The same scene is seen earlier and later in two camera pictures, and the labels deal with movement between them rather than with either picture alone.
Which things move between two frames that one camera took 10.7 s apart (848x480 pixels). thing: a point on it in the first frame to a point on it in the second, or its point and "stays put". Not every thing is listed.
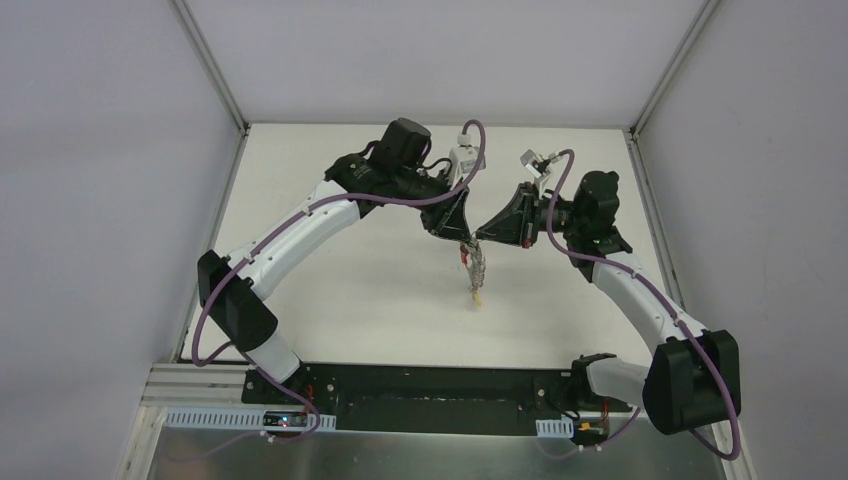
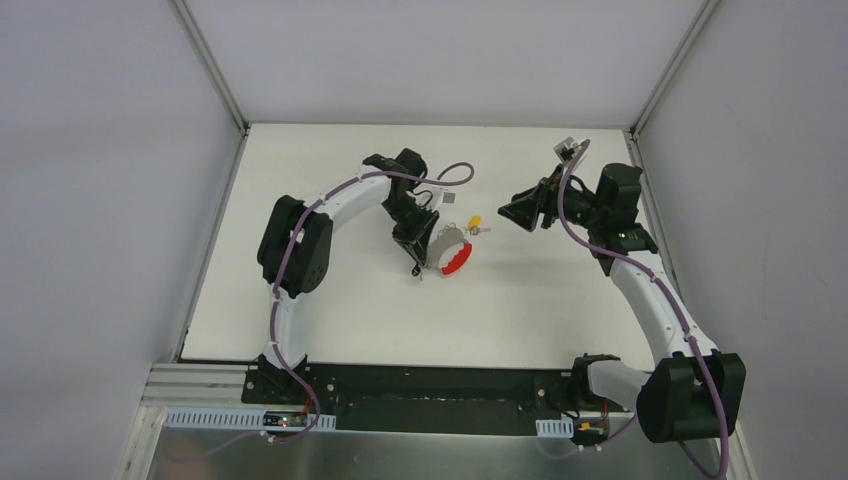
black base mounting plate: x=493 y=399 stays put
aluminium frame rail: x=191 y=385 stays put
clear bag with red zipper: x=475 y=262 to x=449 y=234
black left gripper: x=444 y=204 to x=416 y=230
